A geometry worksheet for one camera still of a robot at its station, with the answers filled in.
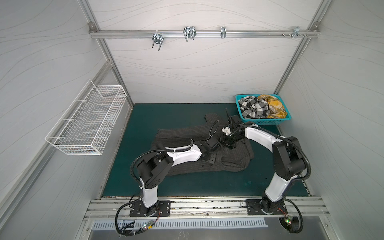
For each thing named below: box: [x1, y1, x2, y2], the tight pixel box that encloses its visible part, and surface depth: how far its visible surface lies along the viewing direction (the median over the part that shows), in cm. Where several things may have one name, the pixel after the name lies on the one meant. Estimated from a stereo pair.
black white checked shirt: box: [238, 96, 271, 119], surface depth 107 cm
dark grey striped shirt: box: [152, 113, 255, 176], surface depth 88 cm
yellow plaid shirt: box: [257, 94, 287, 119], surface depth 106 cm
